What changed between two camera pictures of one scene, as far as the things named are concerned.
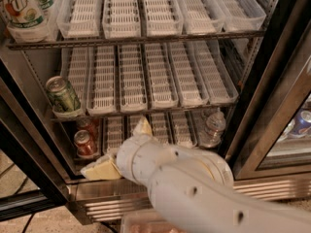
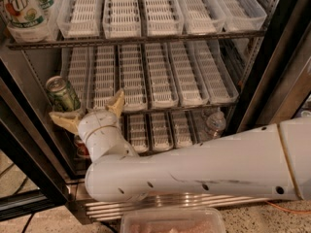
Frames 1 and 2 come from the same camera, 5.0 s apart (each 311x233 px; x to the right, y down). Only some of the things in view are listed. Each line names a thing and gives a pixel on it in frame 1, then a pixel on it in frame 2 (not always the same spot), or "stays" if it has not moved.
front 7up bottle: [23, 16] stays
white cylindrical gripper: [128, 157] to [96, 120]
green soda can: [61, 94] stays
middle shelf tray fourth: [163, 94] stays
